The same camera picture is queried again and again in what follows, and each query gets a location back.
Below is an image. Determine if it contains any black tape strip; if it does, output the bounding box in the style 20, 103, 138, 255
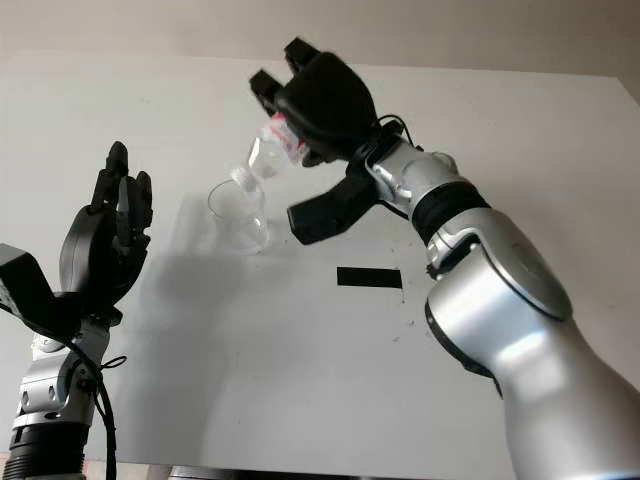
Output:
335, 266, 405, 291

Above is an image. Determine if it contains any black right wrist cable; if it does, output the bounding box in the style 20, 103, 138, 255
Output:
370, 114, 426, 152

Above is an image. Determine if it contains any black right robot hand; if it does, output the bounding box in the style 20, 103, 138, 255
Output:
249, 36, 380, 169

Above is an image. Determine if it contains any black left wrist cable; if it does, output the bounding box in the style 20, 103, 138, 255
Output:
63, 339, 127, 480

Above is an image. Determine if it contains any clear glass cup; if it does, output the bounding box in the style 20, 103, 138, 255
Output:
206, 179, 272, 258

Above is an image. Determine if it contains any clear water bottle red label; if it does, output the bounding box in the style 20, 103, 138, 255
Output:
229, 113, 309, 199

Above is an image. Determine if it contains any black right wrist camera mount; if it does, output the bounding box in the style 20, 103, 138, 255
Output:
286, 148, 387, 247

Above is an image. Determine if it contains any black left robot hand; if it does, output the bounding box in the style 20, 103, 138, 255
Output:
58, 140, 154, 322

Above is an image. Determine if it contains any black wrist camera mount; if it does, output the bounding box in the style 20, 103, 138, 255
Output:
286, 148, 387, 247
0, 242, 124, 347

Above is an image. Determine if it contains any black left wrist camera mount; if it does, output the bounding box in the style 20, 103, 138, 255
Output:
0, 242, 124, 347

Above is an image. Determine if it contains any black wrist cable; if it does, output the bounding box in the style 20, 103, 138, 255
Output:
63, 339, 127, 480
370, 114, 426, 152

